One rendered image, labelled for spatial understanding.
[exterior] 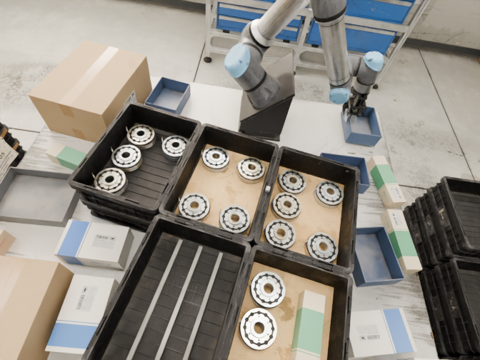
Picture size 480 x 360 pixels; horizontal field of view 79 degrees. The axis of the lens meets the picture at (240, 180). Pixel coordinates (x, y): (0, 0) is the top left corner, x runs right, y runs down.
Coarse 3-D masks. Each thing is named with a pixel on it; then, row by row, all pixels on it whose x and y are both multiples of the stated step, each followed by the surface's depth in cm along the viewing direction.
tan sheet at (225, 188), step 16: (208, 144) 115; (240, 160) 113; (192, 176) 106; (208, 176) 107; (224, 176) 108; (192, 192) 103; (208, 192) 103; (224, 192) 104; (240, 192) 105; (256, 192) 105; (176, 208) 98; (192, 208) 99; (224, 208) 101
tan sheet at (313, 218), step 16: (304, 176) 112; (272, 192) 106; (304, 192) 108; (304, 208) 104; (320, 208) 105; (336, 208) 106; (304, 224) 100; (320, 224) 101; (336, 224) 102; (304, 240) 97; (336, 240) 98; (336, 256) 95
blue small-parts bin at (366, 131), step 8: (368, 112) 149; (360, 120) 149; (368, 120) 150; (376, 120) 141; (344, 128) 143; (352, 128) 145; (360, 128) 146; (368, 128) 147; (376, 128) 140; (344, 136) 141; (352, 136) 136; (360, 136) 136; (368, 136) 136; (376, 136) 135; (368, 144) 140
